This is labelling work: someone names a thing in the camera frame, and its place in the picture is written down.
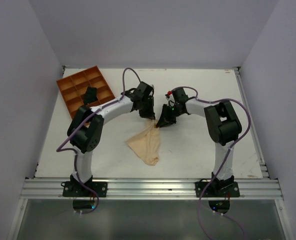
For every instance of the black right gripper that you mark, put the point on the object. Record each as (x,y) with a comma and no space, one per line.
(165,119)

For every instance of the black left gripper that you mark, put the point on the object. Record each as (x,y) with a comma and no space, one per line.
(150,114)

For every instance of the cream beige underwear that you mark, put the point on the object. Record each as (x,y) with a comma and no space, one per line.
(146,144)

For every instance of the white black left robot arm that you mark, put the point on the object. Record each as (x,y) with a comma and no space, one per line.
(85,131)

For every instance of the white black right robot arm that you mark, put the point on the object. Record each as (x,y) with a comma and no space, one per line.
(223,127)

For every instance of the black rolled garment in tray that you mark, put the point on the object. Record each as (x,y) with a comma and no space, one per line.
(90,95)

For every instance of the orange compartment tray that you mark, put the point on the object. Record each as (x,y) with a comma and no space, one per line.
(84,88)

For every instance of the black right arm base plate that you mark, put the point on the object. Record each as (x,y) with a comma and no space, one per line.
(200,190)

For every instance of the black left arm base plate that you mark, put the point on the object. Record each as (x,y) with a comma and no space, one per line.
(100,190)

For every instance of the aluminium mounting rail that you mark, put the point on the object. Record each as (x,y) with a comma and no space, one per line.
(152,189)

